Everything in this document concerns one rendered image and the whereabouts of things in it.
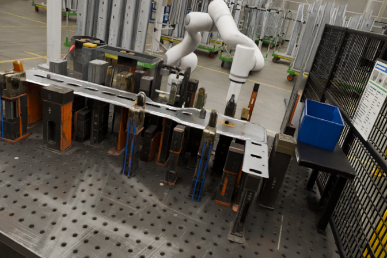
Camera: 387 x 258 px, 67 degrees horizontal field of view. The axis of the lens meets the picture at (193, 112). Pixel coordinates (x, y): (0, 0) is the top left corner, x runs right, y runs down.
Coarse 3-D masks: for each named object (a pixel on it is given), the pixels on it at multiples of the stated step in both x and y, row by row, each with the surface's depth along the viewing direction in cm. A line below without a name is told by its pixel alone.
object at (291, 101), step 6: (300, 72) 131; (300, 78) 128; (294, 84) 136; (300, 84) 125; (294, 90) 134; (294, 96) 130; (294, 102) 128; (288, 108) 139; (288, 114) 135; (288, 120) 131; (282, 126) 142; (282, 132) 138
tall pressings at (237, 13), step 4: (228, 0) 1064; (228, 4) 1068; (236, 8) 1036; (240, 8) 1031; (232, 12) 1048; (236, 12) 1037; (240, 12) 1038; (232, 16) 1071; (236, 16) 1039; (236, 20) 1042; (236, 24) 1045; (216, 32) 1051; (212, 36) 1065; (220, 36) 1103
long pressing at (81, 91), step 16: (32, 80) 152; (48, 80) 156; (64, 80) 161; (80, 80) 164; (96, 96) 147; (112, 96) 151; (128, 96) 156; (160, 112) 143; (176, 112) 147; (192, 112) 151; (208, 112) 155; (224, 128) 139; (240, 128) 142; (256, 128) 146
